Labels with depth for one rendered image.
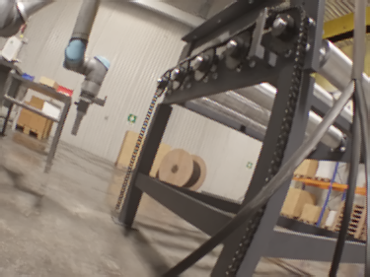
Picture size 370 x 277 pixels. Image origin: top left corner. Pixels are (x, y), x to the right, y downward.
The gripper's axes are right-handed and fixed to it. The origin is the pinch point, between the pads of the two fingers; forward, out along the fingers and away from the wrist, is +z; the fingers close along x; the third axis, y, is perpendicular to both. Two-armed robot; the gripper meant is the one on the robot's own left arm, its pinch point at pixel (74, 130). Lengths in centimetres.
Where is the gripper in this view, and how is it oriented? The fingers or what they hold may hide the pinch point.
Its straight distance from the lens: 139.2
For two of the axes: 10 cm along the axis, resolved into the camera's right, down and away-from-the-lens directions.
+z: -3.3, 9.4, -1.2
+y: -9.0, -3.5, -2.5
